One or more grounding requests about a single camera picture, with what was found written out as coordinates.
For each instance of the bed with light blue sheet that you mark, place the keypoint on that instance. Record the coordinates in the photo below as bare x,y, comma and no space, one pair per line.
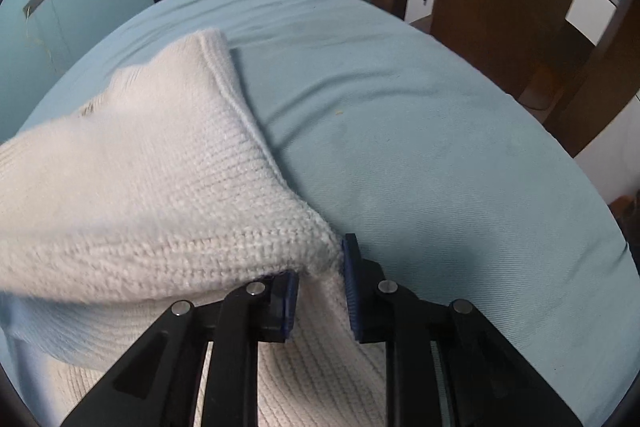
425,132

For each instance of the white and blue knit sweater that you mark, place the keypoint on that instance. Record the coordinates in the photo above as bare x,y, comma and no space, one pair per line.
150,167

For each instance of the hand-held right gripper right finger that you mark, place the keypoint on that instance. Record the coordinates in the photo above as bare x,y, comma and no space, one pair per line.
350,287

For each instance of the brown wooden chair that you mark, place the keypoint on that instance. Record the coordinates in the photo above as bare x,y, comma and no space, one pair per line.
500,7

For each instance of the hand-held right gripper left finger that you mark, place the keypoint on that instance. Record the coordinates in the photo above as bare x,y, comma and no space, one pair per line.
290,307

